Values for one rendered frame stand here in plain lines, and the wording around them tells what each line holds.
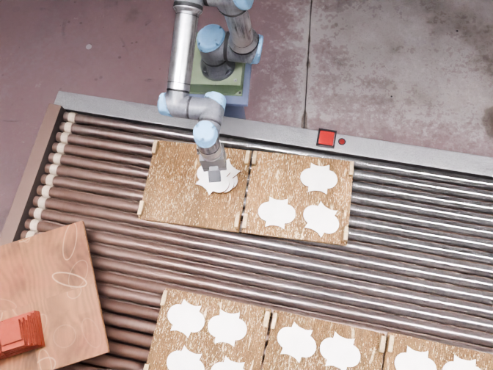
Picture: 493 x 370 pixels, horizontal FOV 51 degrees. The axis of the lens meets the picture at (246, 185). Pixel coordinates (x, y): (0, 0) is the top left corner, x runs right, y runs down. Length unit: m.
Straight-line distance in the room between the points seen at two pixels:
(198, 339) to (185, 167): 0.69
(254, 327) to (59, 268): 0.75
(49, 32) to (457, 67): 2.73
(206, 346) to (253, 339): 0.17
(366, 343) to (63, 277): 1.13
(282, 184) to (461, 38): 1.99
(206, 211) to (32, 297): 0.71
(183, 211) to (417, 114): 1.79
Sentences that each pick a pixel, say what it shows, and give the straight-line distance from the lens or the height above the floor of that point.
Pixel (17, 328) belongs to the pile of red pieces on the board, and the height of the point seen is 1.19.
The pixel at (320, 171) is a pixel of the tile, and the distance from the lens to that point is 2.08.
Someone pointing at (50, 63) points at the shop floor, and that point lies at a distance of 3.79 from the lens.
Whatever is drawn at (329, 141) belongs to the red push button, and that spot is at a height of 0.93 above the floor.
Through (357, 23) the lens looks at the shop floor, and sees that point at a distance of 3.63.
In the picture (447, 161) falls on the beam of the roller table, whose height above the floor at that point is 0.92.
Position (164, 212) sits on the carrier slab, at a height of 0.94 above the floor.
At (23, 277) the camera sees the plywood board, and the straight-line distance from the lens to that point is 2.09.
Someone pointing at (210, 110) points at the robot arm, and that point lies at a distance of 1.67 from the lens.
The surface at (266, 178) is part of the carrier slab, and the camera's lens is 2.07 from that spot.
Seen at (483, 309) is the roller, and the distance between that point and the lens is 2.10.
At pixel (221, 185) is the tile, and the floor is 0.98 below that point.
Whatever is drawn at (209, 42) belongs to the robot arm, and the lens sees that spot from 2.09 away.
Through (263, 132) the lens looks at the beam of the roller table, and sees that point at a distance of 2.18.
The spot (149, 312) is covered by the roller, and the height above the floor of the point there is 0.92.
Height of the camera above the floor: 2.88
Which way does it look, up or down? 70 degrees down
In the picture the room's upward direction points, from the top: 11 degrees counter-clockwise
